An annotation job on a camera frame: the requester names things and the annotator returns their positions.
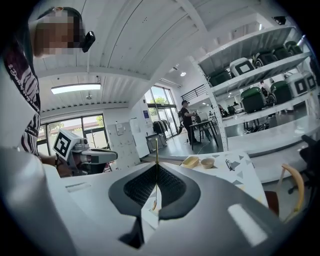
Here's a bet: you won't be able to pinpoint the black balcony railing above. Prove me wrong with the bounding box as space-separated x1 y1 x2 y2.
181 84 206 99

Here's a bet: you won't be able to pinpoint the white case with dark panel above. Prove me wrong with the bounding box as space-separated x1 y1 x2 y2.
284 73 308 97
229 57 256 79
303 70 317 91

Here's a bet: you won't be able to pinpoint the group of green hard cases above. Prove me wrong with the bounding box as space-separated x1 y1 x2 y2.
208 39 305 114

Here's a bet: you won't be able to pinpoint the person's left forearm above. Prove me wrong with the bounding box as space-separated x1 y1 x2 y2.
39 154 73 179

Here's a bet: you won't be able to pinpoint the large glass window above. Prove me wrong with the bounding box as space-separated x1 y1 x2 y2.
37 114 108 157

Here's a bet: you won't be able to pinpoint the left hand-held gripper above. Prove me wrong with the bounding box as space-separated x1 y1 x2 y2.
52 128 119 176

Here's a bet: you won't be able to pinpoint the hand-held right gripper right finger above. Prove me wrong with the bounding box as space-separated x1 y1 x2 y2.
144 161 301 256

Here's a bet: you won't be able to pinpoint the clothes rack with dark garments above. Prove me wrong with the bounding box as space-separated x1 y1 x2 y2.
151 118 170 135

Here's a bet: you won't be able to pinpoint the black-legged table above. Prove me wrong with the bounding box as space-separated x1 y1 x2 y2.
188 119 220 151

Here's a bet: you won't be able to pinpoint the long ceiling light panel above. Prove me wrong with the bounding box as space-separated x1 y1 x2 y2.
50 83 102 95

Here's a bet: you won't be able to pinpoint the person's head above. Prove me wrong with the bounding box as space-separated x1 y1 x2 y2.
28 6 83 60

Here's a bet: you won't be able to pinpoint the wooden chair with red seat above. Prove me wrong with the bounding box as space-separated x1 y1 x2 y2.
263 163 306 223

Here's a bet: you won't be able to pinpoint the tall white cabinet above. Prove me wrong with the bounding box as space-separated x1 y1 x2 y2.
128 117 151 158

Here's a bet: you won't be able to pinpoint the black eyeglasses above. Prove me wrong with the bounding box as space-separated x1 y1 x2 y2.
224 158 238 173

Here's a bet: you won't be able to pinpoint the black office chair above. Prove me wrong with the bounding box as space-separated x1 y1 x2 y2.
287 133 320 196

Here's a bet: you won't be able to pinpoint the yellow rectangular tray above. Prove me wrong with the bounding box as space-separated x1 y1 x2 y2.
181 156 200 169

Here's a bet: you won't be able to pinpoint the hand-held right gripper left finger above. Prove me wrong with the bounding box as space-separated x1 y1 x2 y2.
0 147 158 256

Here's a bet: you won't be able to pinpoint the black head-worn camera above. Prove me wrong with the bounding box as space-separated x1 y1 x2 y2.
81 30 96 53

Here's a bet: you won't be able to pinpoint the white triangle-patterned tablecloth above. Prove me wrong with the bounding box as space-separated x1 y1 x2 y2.
179 149 270 209

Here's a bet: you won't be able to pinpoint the white metal shelving rack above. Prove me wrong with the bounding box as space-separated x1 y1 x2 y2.
189 24 318 152

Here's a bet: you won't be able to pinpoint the dark chair under table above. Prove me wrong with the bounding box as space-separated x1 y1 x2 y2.
198 124 213 142

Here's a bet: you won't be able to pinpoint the yellow-brown bowl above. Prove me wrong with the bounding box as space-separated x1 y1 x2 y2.
200 157 216 170

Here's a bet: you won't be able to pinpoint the glass entrance door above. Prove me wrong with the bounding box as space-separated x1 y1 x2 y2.
144 86 180 138

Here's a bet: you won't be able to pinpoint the dark red printed shirt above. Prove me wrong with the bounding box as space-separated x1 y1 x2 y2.
2 37 42 161

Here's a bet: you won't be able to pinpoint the grey low cabinet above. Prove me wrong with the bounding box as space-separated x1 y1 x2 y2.
146 133 168 153

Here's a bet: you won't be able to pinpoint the white locker cabinet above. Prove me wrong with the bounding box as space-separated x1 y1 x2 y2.
106 121 141 172

